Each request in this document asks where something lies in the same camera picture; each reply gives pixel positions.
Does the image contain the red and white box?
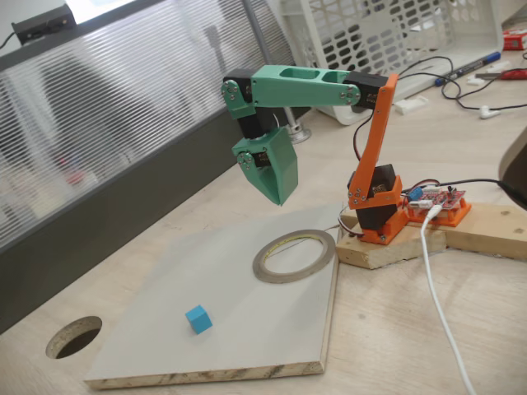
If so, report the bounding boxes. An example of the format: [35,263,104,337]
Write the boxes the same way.
[502,29,527,53]

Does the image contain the white usb cable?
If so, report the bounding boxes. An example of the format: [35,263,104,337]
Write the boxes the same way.
[419,205,478,395]

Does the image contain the blue marker pen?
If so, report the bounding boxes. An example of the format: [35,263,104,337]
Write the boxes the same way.
[435,51,503,86]

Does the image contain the thin black cable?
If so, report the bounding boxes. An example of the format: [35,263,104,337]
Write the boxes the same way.
[393,54,527,112]

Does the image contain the grey ring of tape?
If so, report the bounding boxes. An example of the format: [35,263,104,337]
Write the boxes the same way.
[251,229,337,286]

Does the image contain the black box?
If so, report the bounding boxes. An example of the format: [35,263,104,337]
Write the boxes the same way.
[0,3,77,50]

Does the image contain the white plastic basket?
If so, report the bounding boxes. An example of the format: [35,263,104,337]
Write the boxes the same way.
[279,0,506,127]

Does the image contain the grey metal pole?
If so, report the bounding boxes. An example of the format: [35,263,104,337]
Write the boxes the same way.
[242,0,313,144]

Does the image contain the frosted partition panel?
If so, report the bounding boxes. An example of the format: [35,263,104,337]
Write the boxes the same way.
[0,0,312,337]

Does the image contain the dark rounded object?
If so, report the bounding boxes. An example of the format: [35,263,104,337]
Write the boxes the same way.
[497,125,527,207]

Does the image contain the grey plywood board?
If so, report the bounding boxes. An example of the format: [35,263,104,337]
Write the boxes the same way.
[84,201,344,391]

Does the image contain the black power cable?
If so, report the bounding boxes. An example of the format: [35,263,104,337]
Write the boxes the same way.
[444,177,527,199]

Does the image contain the blue cube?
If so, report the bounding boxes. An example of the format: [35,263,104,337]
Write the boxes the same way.
[184,304,213,336]

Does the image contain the red circuit board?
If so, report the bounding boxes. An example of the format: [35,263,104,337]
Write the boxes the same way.
[405,184,469,211]

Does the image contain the red handled tool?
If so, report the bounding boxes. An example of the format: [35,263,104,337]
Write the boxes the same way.
[475,67,527,82]

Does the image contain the orange circuit board mount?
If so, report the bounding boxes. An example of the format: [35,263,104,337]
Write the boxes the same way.
[405,197,473,228]

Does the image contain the white printed plastic part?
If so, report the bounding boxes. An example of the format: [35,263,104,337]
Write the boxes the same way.
[394,95,429,115]

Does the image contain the wooden base block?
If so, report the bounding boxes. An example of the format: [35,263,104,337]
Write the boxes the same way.
[335,199,527,271]

